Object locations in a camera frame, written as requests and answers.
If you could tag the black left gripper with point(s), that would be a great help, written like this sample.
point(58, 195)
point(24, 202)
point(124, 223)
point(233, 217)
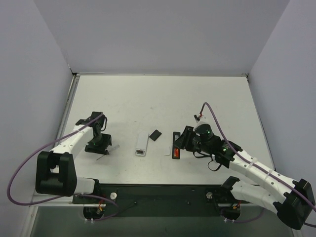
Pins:
point(98, 149)

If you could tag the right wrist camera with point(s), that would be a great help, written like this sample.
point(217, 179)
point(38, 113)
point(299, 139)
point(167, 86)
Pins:
point(200, 119)

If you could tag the black battery cover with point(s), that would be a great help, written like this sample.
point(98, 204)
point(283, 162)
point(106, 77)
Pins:
point(155, 135)

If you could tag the red battery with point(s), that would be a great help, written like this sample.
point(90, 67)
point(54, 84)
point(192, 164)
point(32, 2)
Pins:
point(176, 153)

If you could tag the white battery cover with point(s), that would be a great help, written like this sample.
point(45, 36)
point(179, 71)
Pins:
point(166, 151)

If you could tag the black remote control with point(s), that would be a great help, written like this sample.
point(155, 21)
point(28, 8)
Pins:
point(175, 136)

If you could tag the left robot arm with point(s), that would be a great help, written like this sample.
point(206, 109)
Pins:
point(56, 173)

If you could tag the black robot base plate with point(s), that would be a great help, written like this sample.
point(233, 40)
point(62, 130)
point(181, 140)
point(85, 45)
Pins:
point(160, 201)

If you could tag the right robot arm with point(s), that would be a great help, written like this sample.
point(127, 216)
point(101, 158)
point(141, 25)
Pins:
point(292, 201)

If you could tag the clear test screwdriver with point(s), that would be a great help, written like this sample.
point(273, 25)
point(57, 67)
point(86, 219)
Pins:
point(110, 150)

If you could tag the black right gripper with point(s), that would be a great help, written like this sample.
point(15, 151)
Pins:
point(184, 138)

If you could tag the aluminium frame rail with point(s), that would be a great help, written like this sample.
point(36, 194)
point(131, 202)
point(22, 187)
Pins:
point(59, 146)

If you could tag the white remote control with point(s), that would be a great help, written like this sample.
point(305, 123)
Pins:
point(141, 144)

